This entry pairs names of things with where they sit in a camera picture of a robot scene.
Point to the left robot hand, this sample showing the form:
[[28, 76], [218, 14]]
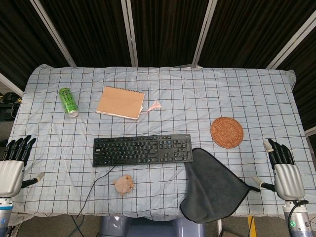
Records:
[[10, 172]]

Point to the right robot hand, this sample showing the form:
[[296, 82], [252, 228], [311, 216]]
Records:
[[287, 176]]

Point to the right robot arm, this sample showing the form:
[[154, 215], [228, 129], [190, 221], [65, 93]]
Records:
[[297, 218]]

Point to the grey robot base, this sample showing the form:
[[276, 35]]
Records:
[[151, 227]]

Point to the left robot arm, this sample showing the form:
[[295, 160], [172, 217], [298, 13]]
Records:
[[4, 212]]

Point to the black keyboard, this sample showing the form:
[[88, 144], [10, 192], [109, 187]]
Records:
[[142, 149]]

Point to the round woven rattan coaster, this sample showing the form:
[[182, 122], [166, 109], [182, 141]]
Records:
[[226, 132]]

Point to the dark grey microfibre cloth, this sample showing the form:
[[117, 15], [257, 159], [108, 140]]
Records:
[[212, 190]]

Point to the green energy drink can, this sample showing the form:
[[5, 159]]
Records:
[[68, 102]]

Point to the small beige plush toy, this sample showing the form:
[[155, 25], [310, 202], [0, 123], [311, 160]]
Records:
[[124, 184]]

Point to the brown kraft spiral notebook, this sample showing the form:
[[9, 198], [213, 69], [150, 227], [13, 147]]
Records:
[[120, 103]]

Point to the pink tassel bookmark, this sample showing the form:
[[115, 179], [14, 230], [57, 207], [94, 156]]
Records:
[[154, 106]]

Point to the blue checked tablecloth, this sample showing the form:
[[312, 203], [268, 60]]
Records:
[[158, 98]]

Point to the black folding screen panels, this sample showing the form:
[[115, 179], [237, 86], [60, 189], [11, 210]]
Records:
[[163, 29]]

